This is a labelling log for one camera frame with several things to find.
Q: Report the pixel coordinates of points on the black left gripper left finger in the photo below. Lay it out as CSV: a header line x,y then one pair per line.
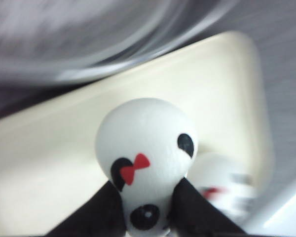
x,y
101,216

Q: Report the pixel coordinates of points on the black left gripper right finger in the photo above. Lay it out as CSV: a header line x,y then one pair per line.
x,y
193,216

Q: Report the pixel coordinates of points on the panda bun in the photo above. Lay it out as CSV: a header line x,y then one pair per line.
x,y
145,147
226,184

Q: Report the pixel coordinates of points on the cream rectangular tray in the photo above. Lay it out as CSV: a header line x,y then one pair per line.
x,y
47,157

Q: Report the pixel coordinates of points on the stainless steel steamer pot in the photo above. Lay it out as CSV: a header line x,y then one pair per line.
x,y
67,42

